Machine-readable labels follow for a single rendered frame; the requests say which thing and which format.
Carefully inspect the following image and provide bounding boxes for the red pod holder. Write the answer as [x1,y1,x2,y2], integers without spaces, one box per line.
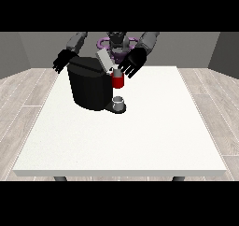
[110,71,125,90]

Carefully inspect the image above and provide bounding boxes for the pale grey machine lid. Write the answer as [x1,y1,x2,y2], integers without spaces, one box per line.
[95,48,117,73]

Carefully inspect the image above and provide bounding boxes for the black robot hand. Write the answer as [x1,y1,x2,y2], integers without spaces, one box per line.
[51,49,78,74]
[118,47,148,79]

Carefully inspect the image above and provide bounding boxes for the grey robot trunk purple rings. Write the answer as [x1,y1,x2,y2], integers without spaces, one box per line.
[96,32,139,64]

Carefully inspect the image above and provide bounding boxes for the black coffee machine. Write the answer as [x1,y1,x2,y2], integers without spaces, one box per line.
[66,56,128,115]

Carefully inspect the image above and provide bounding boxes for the small grey cup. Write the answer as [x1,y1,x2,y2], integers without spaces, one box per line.
[112,95,126,111]

